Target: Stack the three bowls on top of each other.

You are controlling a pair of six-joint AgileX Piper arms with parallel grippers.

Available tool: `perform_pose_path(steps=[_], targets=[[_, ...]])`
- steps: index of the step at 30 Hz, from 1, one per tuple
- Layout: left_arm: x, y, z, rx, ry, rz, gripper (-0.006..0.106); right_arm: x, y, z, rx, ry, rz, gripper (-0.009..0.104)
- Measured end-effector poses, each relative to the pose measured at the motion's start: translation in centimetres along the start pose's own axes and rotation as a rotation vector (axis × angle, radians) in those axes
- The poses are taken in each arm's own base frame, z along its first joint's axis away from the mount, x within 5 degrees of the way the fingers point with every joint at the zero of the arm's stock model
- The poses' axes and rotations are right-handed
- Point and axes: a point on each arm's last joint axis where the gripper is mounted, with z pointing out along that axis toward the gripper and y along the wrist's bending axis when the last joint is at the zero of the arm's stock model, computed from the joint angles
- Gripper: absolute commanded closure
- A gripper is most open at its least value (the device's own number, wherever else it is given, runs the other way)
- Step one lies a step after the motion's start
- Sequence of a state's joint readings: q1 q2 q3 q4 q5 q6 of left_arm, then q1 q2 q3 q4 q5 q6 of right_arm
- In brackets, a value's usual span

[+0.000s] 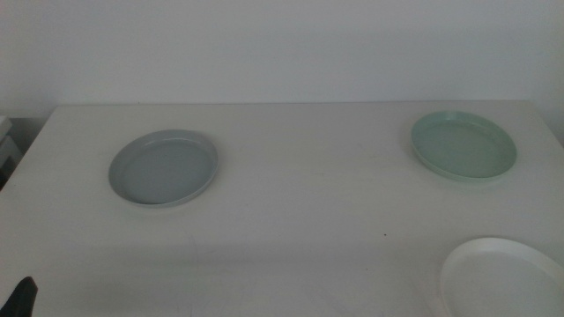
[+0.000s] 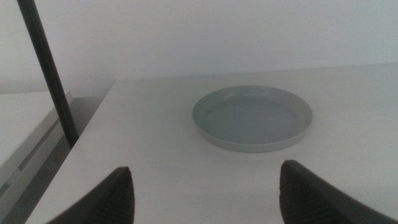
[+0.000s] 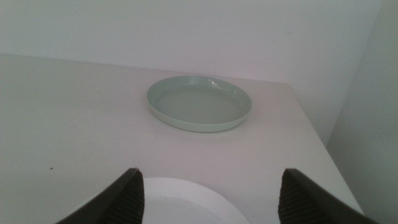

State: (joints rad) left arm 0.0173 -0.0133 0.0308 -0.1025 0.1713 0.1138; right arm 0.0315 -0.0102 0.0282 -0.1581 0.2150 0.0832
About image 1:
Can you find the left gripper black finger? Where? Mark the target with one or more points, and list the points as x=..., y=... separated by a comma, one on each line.
x=20, y=299

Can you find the grey shallow bowl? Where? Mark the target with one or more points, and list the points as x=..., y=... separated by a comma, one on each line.
x=163, y=169

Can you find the pale green shallow bowl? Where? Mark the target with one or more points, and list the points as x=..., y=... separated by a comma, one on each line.
x=462, y=147

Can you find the white shallow bowl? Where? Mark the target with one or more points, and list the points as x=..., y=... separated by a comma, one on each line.
x=498, y=282

